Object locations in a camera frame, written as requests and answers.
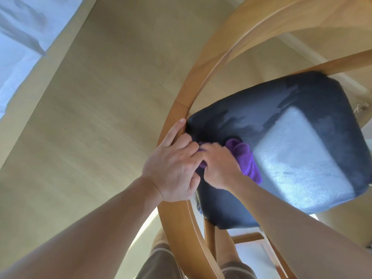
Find wooden chair with black seat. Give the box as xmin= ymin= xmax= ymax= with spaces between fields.
xmin=157 ymin=0 xmax=372 ymax=279

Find person's right forearm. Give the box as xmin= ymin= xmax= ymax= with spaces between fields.
xmin=231 ymin=176 xmax=372 ymax=279

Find person's left hand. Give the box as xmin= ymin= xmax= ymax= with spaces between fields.
xmin=141 ymin=118 xmax=204 ymax=203

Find person's left forearm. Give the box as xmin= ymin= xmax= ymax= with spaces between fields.
xmin=0 ymin=176 xmax=163 ymax=279

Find person's right hand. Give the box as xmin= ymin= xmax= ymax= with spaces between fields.
xmin=197 ymin=142 xmax=248 ymax=191

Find person's right leg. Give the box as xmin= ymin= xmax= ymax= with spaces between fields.
xmin=215 ymin=226 xmax=242 ymax=268

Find person's left leg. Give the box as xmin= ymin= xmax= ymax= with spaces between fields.
xmin=151 ymin=228 xmax=172 ymax=250

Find person's khaki shorts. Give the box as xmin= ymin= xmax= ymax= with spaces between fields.
xmin=135 ymin=244 xmax=258 ymax=279

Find person's leg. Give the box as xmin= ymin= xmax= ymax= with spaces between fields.
xmin=215 ymin=226 xmax=242 ymax=268
xmin=151 ymin=228 xmax=172 ymax=250

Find purple microfibre cloth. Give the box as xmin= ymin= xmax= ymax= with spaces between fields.
xmin=197 ymin=138 xmax=263 ymax=186

